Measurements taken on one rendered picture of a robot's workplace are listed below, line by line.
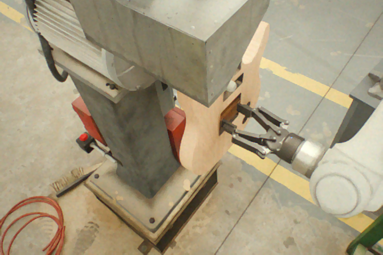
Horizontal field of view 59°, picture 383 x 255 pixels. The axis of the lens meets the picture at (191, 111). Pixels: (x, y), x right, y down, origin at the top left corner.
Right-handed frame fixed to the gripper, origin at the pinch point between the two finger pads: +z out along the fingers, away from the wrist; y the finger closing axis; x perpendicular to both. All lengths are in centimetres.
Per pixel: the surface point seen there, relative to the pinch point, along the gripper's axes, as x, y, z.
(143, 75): 13.4, -12.8, 19.1
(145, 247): -107, -21, 31
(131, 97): -9.6, -6.0, 34.9
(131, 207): -78, -17, 39
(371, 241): -73, 33, -55
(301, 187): -100, 56, -18
